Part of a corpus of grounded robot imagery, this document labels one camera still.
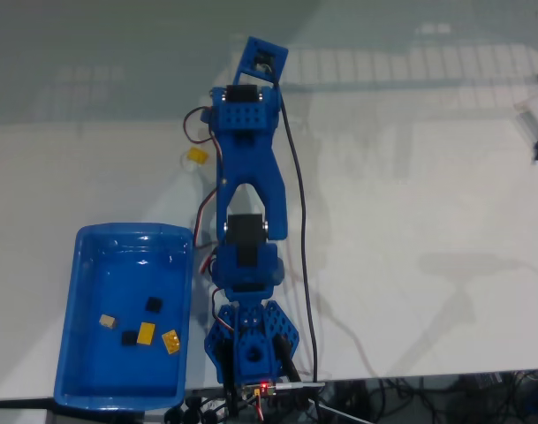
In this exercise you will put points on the yellow lego brick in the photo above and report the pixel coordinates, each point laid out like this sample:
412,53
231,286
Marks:
146,333
197,155
171,342

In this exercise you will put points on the beige lego brick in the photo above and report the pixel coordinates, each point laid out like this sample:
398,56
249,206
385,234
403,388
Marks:
107,320

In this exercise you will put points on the blue plastic bin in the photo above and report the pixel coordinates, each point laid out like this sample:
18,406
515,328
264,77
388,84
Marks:
118,274

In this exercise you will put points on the black lego brick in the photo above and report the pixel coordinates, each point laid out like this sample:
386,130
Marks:
129,338
153,305

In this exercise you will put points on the black base clamp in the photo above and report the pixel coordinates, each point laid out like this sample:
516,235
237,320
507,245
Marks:
288,358
227,366

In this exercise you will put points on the motor controller board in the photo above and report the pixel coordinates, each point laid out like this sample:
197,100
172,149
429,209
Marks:
262,389

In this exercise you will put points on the black knobs under table edge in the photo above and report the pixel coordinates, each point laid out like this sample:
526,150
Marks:
191,404

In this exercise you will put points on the blue gripper camera mount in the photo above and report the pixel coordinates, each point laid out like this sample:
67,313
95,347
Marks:
268,46

